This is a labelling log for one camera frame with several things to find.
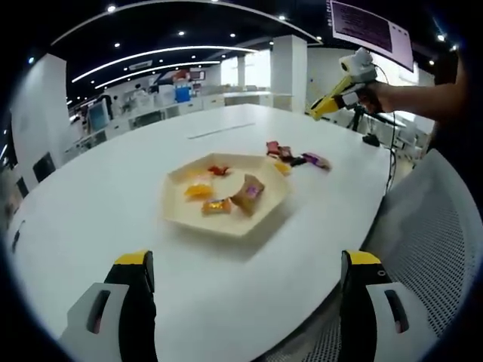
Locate white kiosk screen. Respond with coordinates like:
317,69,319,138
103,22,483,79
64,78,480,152
88,102,112,131

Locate black tripod stand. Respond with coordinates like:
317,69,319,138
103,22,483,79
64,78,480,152
346,105,397,131

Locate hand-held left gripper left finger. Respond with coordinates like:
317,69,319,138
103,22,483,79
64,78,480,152
56,249,158,362

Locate black office chair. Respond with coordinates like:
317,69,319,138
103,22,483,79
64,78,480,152
32,152,54,182

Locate orange brown snack packet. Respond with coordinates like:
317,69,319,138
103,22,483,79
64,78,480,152
201,198,233,216

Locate person's dark clothing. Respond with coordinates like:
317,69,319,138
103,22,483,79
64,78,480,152
426,112,469,155

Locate person's right hand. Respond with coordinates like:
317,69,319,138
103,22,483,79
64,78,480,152
356,81,395,115

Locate white square pillar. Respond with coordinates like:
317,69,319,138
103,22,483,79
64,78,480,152
271,34,309,113
11,52,71,178

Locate small black object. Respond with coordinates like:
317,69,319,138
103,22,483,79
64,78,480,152
11,220,26,252

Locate hanging display screen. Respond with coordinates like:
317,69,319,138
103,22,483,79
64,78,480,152
328,0,415,72

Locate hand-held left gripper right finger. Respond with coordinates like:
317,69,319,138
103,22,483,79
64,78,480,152
339,249,431,362

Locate black cable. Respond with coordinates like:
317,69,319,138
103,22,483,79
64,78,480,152
373,66,398,192

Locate cream hexagonal container tray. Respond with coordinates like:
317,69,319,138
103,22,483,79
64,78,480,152
162,152,291,238

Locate white lab counter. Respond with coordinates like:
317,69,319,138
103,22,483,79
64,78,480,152
71,88,294,152

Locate purple tan snack packet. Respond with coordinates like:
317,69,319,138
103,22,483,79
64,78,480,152
230,173,266,216

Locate yellow orange snack packet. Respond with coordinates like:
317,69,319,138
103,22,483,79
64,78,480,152
183,180,213,200

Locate white mesh office chair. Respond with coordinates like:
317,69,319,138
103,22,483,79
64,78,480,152
271,147,482,362

